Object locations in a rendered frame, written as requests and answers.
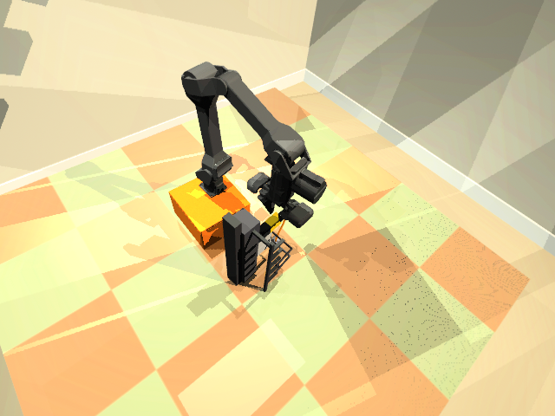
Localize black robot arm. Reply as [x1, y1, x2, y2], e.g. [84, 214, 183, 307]
[181, 62, 327, 205]

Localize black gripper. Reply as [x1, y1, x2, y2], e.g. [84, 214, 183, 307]
[247, 172, 314, 228]

